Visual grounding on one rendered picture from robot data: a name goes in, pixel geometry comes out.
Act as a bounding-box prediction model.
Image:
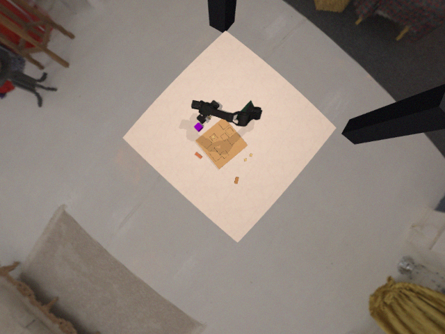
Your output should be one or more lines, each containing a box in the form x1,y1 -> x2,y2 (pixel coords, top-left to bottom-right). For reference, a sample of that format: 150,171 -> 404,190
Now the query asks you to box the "purple cube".
194,123 -> 203,132

